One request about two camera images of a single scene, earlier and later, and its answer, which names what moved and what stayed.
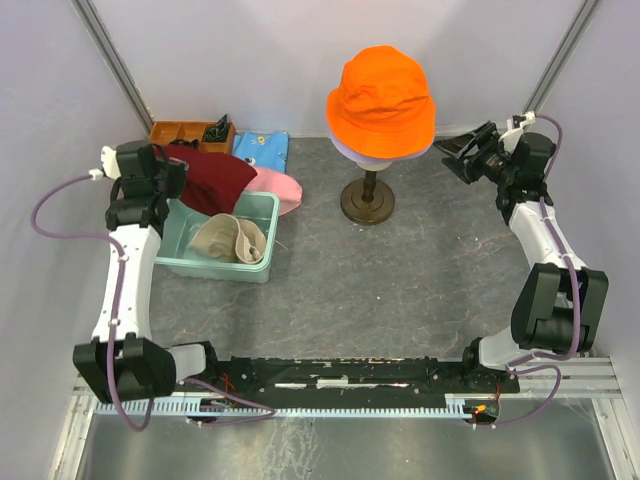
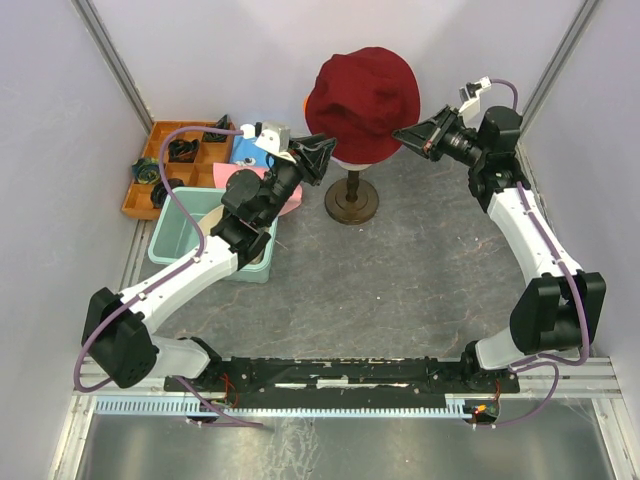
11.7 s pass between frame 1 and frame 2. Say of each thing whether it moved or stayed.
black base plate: stayed
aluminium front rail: stayed
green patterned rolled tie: stayed
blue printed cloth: stayed
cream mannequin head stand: moved
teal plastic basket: stayed
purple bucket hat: moved
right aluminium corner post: stayed
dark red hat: moved
